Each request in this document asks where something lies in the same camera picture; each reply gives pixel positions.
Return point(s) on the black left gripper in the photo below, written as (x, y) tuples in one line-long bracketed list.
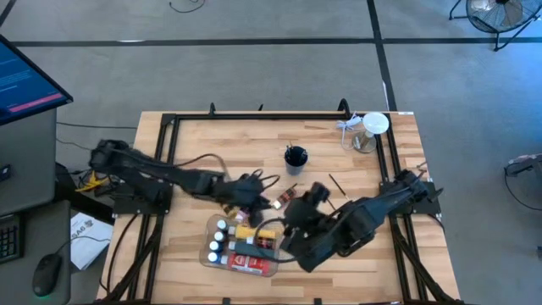
[(241, 190)]

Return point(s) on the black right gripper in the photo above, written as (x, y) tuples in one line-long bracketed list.
[(309, 229)]

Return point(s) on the large yellow paint bottle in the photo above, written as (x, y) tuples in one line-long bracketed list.
[(250, 232)]

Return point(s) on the small black paint bottle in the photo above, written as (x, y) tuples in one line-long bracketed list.
[(222, 224)]

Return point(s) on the small dark brown paint bottle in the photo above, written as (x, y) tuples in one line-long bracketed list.
[(219, 236)]

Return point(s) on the small light blue paint bottle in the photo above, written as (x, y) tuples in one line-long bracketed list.
[(215, 246)]

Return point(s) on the small dark blue paint bottle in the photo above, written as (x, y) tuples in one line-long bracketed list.
[(213, 257)]

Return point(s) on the clear plastic bin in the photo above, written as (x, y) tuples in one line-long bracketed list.
[(207, 264)]

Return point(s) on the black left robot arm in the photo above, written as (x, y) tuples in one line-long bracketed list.
[(148, 173)]

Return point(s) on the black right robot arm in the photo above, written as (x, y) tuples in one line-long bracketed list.
[(381, 207)]

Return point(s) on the small pink paint bottle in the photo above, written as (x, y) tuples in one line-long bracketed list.
[(242, 216)]

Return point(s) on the small red-brown paint bottle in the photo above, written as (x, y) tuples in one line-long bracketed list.
[(285, 197)]

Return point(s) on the small ochre paint bottle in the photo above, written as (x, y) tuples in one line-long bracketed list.
[(230, 209)]

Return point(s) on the blue-grey plastic cup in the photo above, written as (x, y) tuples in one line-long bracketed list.
[(295, 167)]

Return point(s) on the white paper booklet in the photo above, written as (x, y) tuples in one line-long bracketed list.
[(86, 239)]

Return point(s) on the black computer mouse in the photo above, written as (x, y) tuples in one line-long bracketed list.
[(46, 273)]

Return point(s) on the grey desk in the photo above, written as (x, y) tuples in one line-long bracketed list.
[(29, 169)]

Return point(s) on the black keyboard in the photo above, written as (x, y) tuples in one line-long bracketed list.
[(9, 243)]

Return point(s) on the monitor with blue screen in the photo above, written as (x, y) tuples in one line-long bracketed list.
[(25, 84)]

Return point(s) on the black floor fan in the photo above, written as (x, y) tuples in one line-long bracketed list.
[(501, 14)]

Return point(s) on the black aluminium frame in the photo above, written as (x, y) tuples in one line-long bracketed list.
[(275, 115)]

